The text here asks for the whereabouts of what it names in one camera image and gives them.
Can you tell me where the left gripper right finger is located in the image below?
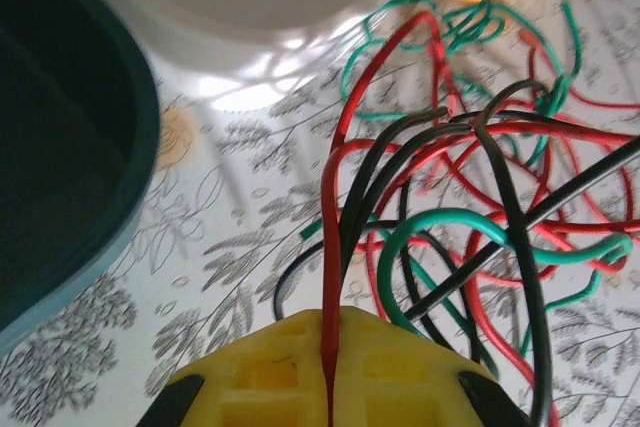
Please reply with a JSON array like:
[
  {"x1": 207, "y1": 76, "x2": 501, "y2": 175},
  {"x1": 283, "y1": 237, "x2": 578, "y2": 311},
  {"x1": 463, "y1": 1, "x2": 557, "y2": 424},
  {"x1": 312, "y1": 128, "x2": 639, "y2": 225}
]
[{"x1": 335, "y1": 304, "x2": 531, "y2": 427}]

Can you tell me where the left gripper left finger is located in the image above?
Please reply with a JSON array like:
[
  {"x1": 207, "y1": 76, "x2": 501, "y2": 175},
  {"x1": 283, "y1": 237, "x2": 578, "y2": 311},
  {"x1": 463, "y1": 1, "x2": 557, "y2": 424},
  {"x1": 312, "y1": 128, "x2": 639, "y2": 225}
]
[{"x1": 134, "y1": 309, "x2": 334, "y2": 427}]

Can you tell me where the red cable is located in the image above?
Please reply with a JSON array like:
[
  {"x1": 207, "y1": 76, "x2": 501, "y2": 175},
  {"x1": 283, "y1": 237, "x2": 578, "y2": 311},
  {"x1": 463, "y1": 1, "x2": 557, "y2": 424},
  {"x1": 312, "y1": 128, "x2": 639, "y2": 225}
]
[
  {"x1": 349, "y1": 116, "x2": 640, "y2": 427},
  {"x1": 319, "y1": 9, "x2": 451, "y2": 427}
]

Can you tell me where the green cable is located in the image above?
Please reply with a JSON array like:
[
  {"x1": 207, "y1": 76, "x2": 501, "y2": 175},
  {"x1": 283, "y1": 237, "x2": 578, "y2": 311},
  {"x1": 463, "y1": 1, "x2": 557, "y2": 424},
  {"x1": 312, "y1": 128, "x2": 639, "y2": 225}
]
[
  {"x1": 339, "y1": 0, "x2": 584, "y2": 168},
  {"x1": 299, "y1": 209, "x2": 634, "y2": 353}
]

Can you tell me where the black cable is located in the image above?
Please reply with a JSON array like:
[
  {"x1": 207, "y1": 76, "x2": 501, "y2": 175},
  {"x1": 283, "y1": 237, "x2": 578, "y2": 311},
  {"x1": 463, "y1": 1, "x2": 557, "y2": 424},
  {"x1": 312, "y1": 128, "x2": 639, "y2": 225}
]
[
  {"x1": 472, "y1": 79, "x2": 556, "y2": 427},
  {"x1": 272, "y1": 106, "x2": 640, "y2": 348}
]

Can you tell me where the teal plastic bin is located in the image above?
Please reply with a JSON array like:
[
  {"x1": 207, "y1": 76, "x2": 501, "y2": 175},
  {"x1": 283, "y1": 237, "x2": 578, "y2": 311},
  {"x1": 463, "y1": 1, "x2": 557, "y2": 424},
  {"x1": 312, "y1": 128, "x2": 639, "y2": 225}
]
[{"x1": 0, "y1": 0, "x2": 161, "y2": 358}]

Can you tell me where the floral tablecloth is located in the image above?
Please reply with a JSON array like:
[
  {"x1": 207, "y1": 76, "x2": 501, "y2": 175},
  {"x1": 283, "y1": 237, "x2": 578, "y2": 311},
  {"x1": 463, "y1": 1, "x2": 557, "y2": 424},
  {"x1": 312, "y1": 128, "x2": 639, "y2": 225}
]
[{"x1": 0, "y1": 0, "x2": 640, "y2": 427}]

